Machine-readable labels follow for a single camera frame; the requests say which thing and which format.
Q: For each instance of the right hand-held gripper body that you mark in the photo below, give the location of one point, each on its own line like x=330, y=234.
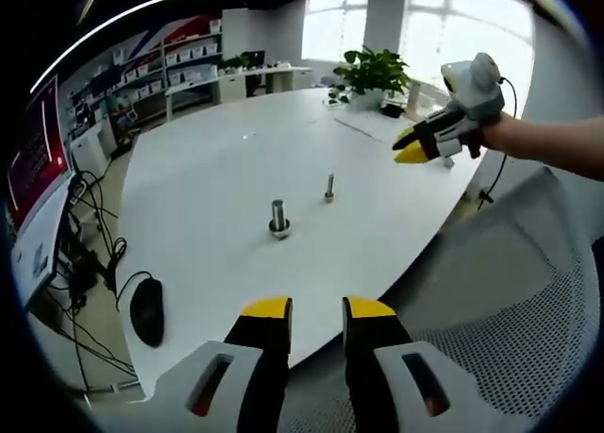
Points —
x=476, y=93

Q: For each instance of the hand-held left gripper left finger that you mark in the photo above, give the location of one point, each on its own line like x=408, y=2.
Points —
x=257, y=357

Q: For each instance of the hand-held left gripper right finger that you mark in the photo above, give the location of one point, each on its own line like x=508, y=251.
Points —
x=375, y=357

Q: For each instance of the small threaded steel stud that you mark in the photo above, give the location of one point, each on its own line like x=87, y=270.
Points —
x=330, y=185

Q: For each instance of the large threaded steel stud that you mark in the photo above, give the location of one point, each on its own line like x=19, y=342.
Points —
x=278, y=213

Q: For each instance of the person's right hand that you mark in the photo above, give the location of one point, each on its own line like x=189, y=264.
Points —
x=498, y=133

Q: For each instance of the small black device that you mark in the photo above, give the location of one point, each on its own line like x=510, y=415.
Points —
x=390, y=111

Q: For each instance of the potted green plant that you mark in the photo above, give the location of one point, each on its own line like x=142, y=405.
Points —
x=377, y=70

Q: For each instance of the glass dish with plant cuttings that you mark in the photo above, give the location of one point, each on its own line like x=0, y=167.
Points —
x=336, y=97

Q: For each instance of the black computer mouse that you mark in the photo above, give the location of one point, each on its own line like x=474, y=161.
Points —
x=147, y=312

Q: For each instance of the grey mesh office chair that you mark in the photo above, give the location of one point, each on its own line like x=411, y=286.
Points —
x=509, y=244

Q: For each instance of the dark desk monitor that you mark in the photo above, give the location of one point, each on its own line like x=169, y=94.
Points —
x=257, y=58

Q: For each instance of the long white desk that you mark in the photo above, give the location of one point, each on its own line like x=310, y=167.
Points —
x=236, y=81

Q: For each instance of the small desk plant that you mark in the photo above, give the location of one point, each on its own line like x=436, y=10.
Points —
x=236, y=61

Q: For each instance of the rows of white storage bins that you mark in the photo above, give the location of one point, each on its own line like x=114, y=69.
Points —
x=189, y=53

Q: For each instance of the white cabinet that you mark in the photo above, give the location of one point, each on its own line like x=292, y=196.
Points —
x=92, y=147

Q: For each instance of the storage shelf rack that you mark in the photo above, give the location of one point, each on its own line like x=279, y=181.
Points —
x=141, y=70

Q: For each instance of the computer monitor with red screen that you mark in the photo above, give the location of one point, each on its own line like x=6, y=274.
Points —
x=33, y=145

